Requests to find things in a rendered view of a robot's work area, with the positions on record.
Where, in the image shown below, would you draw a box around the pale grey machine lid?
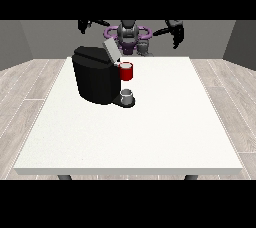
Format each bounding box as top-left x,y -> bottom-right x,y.
102,37 -> 122,64

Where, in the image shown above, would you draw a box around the grey robot trunk purple rings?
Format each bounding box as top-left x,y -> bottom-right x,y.
103,20 -> 154,56

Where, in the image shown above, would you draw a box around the small grey cup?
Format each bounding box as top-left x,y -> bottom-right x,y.
119,88 -> 135,106

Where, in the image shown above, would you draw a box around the black coffee machine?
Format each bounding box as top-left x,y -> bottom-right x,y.
71,45 -> 136,108

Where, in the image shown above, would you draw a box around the red pod holder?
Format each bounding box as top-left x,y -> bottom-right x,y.
118,61 -> 135,82

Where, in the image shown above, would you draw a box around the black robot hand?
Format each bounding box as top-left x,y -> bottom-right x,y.
77,20 -> 93,35
168,20 -> 185,50

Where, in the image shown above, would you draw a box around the small grey coffee pod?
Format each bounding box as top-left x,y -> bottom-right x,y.
137,41 -> 150,56

